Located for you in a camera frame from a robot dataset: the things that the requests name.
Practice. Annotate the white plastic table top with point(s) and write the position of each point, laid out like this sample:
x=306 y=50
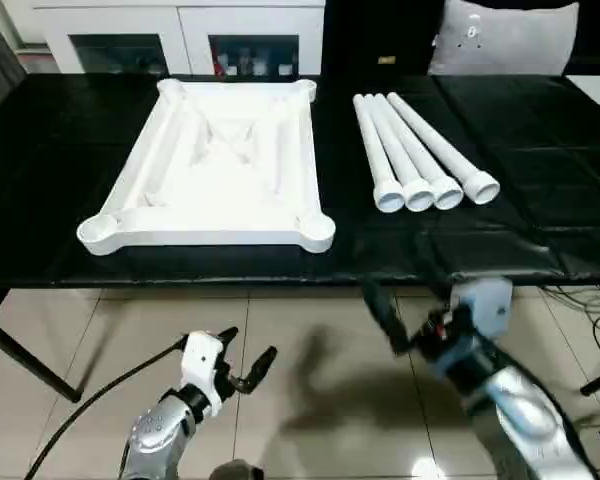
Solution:
x=210 y=237

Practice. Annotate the white plastic table leg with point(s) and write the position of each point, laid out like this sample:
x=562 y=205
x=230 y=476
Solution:
x=398 y=150
x=447 y=150
x=375 y=150
x=419 y=150

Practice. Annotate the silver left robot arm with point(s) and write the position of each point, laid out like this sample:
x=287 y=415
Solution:
x=155 y=435

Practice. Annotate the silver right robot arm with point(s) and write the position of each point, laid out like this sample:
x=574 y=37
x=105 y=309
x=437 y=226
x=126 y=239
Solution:
x=520 y=420

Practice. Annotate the grey cushion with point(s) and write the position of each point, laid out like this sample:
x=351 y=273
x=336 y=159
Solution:
x=510 y=40

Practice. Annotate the white glass-door cabinet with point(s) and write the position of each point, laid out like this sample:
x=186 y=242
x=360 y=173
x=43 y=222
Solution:
x=180 y=25

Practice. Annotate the black table frame leg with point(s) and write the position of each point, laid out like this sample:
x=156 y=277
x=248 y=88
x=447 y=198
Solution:
x=20 y=350

